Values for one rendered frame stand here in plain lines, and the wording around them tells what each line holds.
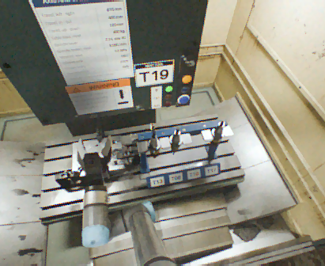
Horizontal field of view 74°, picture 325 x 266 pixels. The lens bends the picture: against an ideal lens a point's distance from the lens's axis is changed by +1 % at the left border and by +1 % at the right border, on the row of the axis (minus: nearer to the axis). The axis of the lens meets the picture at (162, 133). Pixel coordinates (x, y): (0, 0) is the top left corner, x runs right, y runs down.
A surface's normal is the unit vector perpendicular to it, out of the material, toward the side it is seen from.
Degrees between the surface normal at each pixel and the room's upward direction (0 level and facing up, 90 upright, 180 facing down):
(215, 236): 8
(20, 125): 0
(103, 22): 90
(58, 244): 0
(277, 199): 24
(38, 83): 90
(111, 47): 90
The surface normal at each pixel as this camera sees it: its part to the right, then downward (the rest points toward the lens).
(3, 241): 0.42, -0.59
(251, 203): -0.38, -0.45
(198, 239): 0.15, -0.58
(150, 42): 0.22, 0.80
